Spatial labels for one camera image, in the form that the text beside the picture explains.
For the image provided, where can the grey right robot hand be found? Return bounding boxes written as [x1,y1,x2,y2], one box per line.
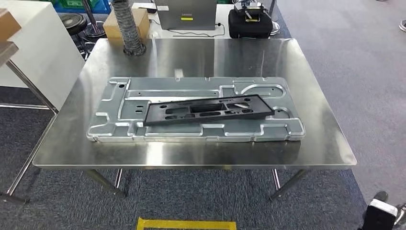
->
[395,203,406,229]

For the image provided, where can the black plastic frame part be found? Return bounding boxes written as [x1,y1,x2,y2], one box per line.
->
[143,94,275,127]

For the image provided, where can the stainless steel workbench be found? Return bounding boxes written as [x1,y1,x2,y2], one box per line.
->
[32,38,358,201]

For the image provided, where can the yellow floor tape square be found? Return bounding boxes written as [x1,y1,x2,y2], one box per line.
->
[136,217,237,230]

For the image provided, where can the chrome pole stand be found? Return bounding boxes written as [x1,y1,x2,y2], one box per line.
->
[267,0,282,36]
[81,0,107,38]

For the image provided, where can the black carrying bag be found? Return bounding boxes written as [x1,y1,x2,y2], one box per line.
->
[227,9,274,40]

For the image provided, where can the black device with yellow label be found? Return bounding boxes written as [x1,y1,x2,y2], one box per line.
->
[234,0,267,23]

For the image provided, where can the grey metal case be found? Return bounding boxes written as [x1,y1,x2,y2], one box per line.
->
[154,0,219,31]

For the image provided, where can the silver stamped metal plate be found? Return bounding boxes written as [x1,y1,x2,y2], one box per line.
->
[86,76,306,143]

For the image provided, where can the brown cardboard box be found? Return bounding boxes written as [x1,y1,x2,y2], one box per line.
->
[0,8,22,42]
[102,8,151,41]

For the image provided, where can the blue plastic crate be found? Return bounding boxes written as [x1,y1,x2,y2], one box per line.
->
[52,0,112,14]

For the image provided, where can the black round stool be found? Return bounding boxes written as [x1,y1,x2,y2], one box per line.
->
[59,13,96,61]

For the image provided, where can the green plastic crate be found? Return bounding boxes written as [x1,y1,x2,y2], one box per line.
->
[59,0,100,9]

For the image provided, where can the white cabinet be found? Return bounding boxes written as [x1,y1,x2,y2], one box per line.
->
[0,0,86,112]

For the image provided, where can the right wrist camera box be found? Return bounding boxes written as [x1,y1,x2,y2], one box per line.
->
[361,198,399,230]

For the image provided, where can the black power cable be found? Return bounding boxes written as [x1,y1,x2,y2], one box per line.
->
[149,19,227,38]

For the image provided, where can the grey ribbed hose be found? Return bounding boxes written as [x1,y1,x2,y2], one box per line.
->
[112,0,147,57]

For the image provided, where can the steel frame side table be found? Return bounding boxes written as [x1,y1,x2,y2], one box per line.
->
[0,41,59,205]

